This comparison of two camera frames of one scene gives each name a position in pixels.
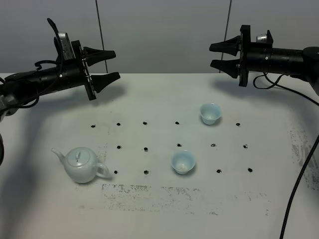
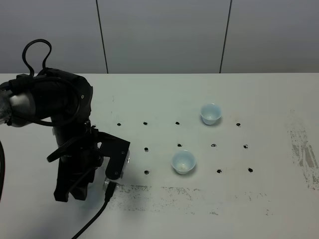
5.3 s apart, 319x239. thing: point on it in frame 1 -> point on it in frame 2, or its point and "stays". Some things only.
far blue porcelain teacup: x=210 y=113 stays
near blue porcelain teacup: x=183 y=161 stays
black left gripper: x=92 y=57 -> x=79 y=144
